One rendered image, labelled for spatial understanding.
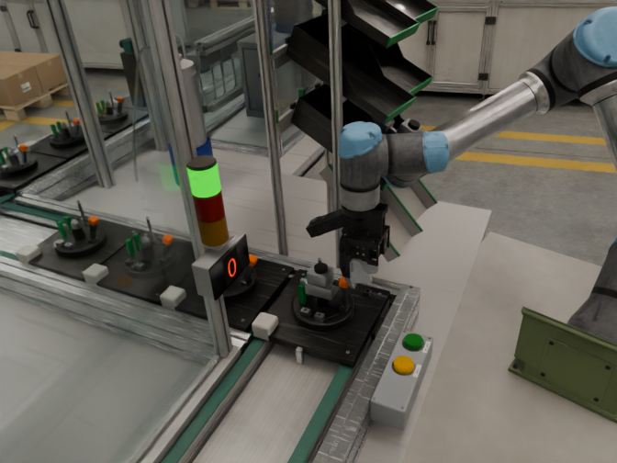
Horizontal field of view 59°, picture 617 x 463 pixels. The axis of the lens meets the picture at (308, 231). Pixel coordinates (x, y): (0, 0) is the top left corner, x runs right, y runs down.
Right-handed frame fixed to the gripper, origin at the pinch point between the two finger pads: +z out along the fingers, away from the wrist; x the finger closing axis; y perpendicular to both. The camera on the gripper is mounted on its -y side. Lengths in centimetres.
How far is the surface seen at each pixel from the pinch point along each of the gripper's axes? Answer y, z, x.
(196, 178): -18.1, -32.5, -21.4
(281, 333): -12.2, 10.2, -10.4
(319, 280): -6.2, -0.2, -2.2
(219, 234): -16.4, -21.0, -20.2
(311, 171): -54, 28, 93
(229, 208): -63, 21, 46
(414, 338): 14.8, 10.0, -1.1
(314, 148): -55, 21, 99
